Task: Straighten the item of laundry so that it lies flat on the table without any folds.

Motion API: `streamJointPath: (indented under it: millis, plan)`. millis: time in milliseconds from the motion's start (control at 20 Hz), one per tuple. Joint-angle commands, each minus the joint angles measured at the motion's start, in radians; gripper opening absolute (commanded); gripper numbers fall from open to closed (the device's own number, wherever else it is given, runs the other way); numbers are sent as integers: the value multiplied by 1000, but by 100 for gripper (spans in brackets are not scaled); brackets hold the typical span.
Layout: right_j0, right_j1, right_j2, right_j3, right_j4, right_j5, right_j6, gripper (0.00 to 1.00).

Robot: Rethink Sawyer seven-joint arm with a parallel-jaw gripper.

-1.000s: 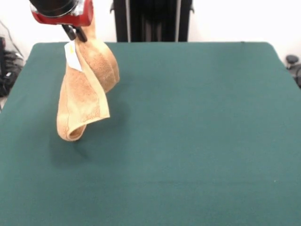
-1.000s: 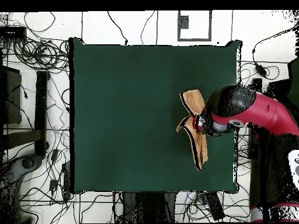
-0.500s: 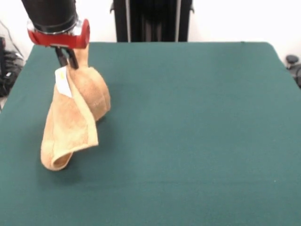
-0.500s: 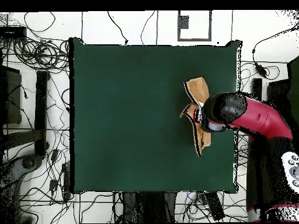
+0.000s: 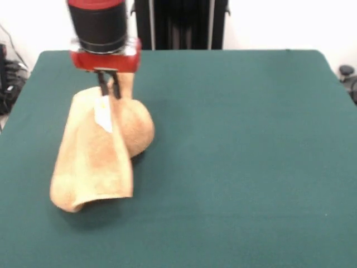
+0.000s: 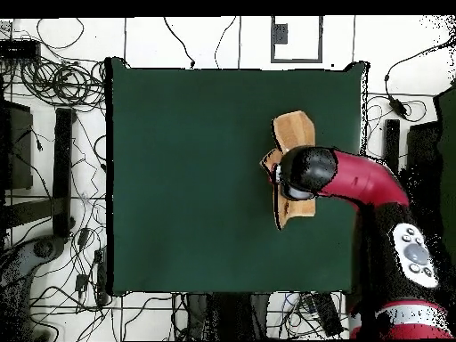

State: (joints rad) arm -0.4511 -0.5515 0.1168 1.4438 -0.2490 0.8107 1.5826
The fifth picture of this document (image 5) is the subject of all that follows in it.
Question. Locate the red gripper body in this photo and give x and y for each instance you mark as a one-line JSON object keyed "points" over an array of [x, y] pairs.
{"points": [[111, 61]]}

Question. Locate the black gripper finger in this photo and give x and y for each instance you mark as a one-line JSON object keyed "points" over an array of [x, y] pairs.
{"points": [[116, 86], [103, 83]]}

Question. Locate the tan terry towel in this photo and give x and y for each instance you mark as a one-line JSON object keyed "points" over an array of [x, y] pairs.
{"points": [[89, 162]]}

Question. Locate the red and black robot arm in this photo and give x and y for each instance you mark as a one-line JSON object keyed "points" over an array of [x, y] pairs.
{"points": [[97, 25]]}

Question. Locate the dark green table cloth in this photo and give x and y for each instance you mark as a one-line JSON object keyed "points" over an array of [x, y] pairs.
{"points": [[223, 167]]}

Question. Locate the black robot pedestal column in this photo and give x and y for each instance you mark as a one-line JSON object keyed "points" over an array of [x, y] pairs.
{"points": [[181, 28]]}

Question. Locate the dark pedestal leg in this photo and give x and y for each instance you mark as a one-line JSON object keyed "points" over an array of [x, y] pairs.
{"points": [[347, 71], [11, 83]]}

